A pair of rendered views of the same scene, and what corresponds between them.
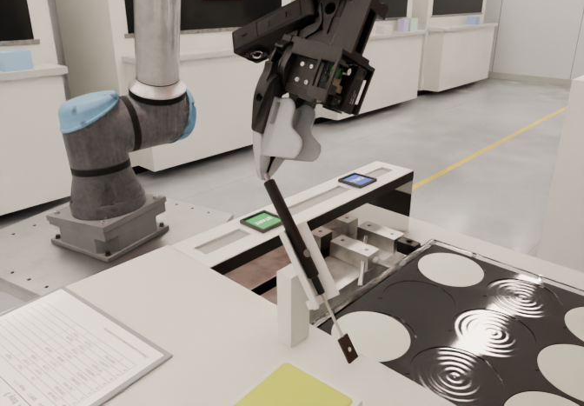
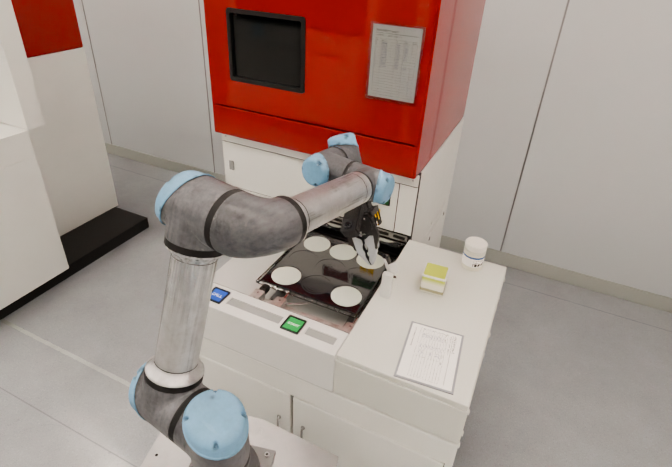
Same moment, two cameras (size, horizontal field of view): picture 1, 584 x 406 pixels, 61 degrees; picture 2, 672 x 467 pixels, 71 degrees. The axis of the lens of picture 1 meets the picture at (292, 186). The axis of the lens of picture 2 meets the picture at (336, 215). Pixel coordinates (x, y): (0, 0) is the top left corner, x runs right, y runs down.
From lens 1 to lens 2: 1.50 m
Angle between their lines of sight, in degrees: 94
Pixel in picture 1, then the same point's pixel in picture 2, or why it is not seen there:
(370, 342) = (350, 295)
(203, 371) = (412, 312)
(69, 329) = (417, 355)
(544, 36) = not seen: outside the picture
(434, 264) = (284, 279)
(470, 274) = (289, 270)
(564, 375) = (346, 255)
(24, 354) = (436, 360)
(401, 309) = (324, 289)
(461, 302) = (313, 273)
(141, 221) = not seen: hidden behind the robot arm
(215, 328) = (391, 316)
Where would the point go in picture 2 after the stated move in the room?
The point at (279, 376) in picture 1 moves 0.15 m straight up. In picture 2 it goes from (429, 273) to (436, 232)
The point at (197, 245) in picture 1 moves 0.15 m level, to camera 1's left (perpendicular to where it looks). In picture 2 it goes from (330, 344) to (347, 389)
